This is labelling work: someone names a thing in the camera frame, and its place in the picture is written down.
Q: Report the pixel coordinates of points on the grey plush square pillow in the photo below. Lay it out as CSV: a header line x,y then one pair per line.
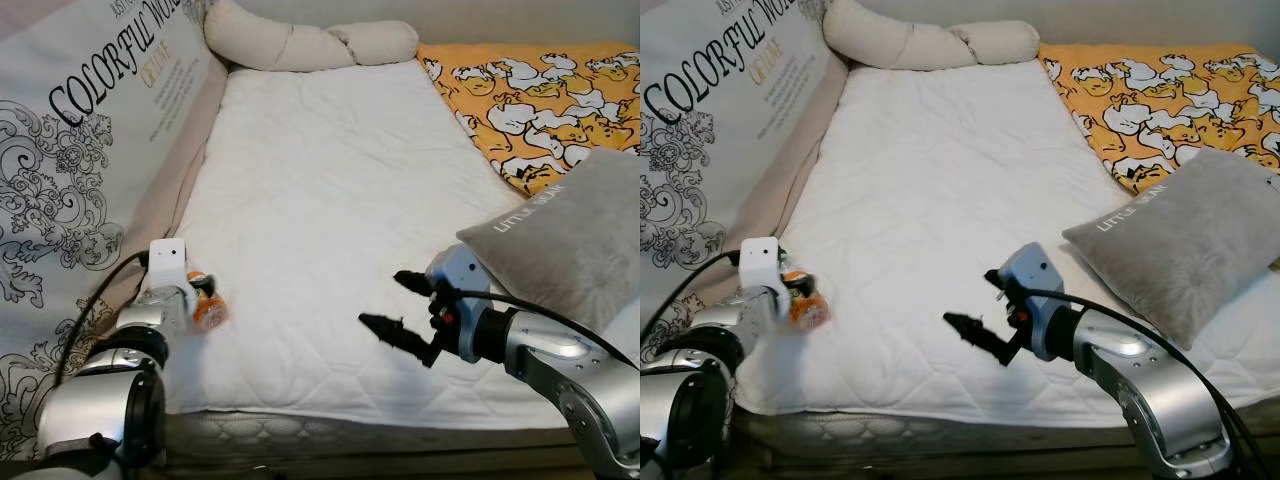
x,y
1190,240
570,240

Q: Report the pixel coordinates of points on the small orange white toy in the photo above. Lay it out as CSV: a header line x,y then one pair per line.
x,y
210,312
805,310

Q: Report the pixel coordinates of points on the orange cartoon egg blanket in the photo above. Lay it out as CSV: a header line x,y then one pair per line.
x,y
1160,100
540,100

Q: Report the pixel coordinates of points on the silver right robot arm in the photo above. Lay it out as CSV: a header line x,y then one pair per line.
x,y
1150,390
570,380

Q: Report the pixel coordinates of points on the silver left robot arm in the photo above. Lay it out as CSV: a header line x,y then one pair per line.
x,y
690,400
100,400

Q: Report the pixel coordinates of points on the grey patterned mattress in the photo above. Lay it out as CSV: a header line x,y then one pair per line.
x,y
350,432
950,435

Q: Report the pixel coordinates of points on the white quilted mattress pad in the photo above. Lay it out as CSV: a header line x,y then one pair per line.
x,y
320,200
920,200

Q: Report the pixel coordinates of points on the beige padded bed bumper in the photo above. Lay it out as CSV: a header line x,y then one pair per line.
x,y
800,150
190,150

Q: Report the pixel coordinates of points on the beige twisted long pillow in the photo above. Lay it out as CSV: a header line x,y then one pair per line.
x,y
900,38
280,40

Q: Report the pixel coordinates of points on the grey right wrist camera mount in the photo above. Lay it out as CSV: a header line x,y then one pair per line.
x,y
462,275
1030,275

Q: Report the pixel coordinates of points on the tan bed frame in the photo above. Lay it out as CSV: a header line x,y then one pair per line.
x,y
350,471
950,472

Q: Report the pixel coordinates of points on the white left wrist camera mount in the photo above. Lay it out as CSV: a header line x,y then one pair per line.
x,y
167,265
760,262

